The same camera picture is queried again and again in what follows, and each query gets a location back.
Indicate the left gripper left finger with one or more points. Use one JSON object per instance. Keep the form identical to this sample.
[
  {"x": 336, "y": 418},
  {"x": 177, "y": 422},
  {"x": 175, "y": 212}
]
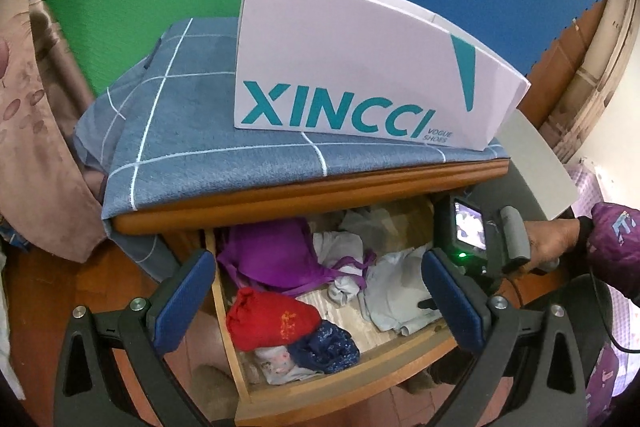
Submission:
[{"x": 89, "y": 389}]

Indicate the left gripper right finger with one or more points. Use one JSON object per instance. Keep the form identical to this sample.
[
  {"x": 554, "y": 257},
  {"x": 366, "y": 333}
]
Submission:
[{"x": 537, "y": 348}]

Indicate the white garment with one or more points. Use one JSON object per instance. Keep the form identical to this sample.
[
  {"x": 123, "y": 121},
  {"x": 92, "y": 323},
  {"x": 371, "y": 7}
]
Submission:
[{"x": 396, "y": 297}]

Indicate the dark blue sparkly underwear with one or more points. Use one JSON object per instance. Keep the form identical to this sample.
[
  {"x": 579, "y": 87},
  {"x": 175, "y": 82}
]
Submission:
[{"x": 327, "y": 350}]

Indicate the purple bra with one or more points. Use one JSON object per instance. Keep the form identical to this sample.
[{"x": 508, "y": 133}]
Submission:
[{"x": 280, "y": 256}]

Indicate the red rolled underwear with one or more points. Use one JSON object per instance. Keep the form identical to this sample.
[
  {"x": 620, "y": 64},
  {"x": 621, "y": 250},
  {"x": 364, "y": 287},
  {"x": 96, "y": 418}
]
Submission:
[{"x": 262, "y": 319}]

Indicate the white floral small underwear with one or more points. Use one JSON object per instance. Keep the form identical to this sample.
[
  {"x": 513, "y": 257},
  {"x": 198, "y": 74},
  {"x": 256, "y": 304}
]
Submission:
[{"x": 278, "y": 367}]

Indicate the open wooden drawer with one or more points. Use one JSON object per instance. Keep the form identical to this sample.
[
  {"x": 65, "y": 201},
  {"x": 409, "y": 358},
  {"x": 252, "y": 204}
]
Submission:
[{"x": 386, "y": 359}]

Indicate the right hand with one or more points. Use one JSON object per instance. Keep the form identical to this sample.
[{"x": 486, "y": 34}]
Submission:
[{"x": 549, "y": 240}]

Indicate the grey white box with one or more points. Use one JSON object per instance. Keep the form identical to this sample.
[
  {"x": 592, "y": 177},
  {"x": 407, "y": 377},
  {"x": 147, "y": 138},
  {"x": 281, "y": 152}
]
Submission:
[{"x": 536, "y": 183}]

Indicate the purple jacket sleeve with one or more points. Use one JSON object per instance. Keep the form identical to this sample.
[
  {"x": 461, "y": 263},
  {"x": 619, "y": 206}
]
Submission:
[{"x": 611, "y": 239}]

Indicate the pink floral curtain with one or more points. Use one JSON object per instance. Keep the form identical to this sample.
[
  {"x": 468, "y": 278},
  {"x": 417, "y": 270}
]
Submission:
[{"x": 47, "y": 196}]

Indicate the wooden nightstand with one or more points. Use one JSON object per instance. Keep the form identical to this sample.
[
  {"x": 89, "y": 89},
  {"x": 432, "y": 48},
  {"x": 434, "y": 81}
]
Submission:
[{"x": 301, "y": 199}]

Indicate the white XINCCI shoe box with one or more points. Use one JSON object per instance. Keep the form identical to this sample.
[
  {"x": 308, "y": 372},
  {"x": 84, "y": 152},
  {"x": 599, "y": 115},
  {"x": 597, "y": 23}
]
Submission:
[{"x": 388, "y": 69}]

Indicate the blue checked cloth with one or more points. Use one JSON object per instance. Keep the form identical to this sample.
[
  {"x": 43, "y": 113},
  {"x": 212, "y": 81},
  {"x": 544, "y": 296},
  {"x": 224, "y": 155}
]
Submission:
[{"x": 164, "y": 132}]

